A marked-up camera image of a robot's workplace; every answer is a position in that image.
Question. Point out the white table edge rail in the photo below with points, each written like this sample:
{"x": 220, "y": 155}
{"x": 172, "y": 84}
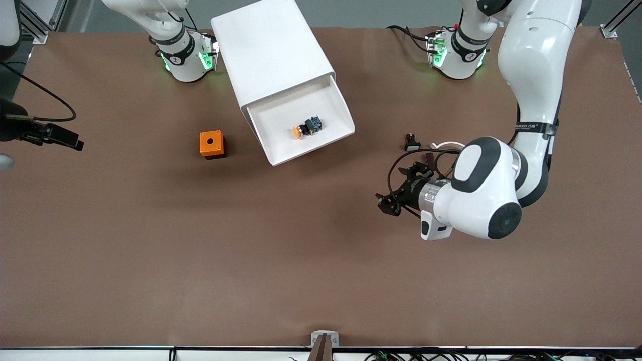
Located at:
{"x": 100, "y": 353}

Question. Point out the small black switch white face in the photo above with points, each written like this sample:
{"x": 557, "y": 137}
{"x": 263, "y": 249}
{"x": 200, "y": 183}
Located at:
{"x": 412, "y": 145}

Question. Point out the white curved plastic bracket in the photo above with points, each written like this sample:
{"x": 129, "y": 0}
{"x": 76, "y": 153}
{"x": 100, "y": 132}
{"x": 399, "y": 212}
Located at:
{"x": 446, "y": 145}

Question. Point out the white plastic drawer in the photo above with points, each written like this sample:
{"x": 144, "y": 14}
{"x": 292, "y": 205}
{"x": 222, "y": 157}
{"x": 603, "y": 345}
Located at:
{"x": 281, "y": 150}

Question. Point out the orange push button blue block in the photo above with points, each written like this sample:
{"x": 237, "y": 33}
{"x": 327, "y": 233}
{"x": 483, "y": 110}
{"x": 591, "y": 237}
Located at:
{"x": 307, "y": 128}

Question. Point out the white drawer cabinet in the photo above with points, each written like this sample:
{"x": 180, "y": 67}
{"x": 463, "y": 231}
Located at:
{"x": 266, "y": 45}

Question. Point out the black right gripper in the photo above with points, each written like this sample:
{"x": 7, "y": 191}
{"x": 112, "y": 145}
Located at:
{"x": 14, "y": 128}

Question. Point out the brown terminal block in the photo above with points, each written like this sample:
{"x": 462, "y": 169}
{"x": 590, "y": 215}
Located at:
{"x": 430, "y": 158}

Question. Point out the grey clamp bracket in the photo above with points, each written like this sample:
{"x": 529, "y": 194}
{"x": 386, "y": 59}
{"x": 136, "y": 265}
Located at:
{"x": 335, "y": 337}

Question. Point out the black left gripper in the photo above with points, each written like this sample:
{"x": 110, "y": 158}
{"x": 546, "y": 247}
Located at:
{"x": 412, "y": 191}

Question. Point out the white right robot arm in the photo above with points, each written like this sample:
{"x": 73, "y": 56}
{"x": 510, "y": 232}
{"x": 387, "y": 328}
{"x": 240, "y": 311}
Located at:
{"x": 185, "y": 55}

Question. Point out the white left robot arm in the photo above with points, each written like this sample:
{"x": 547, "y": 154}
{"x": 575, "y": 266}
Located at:
{"x": 531, "y": 60}

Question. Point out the orange button box black base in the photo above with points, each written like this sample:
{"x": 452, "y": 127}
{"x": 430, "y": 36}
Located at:
{"x": 210, "y": 144}

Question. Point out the brown pointed bar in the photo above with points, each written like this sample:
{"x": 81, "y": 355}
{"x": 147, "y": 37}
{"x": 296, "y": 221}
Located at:
{"x": 321, "y": 351}

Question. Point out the aluminium frame post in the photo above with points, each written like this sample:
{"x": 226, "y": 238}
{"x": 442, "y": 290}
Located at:
{"x": 609, "y": 31}
{"x": 37, "y": 34}

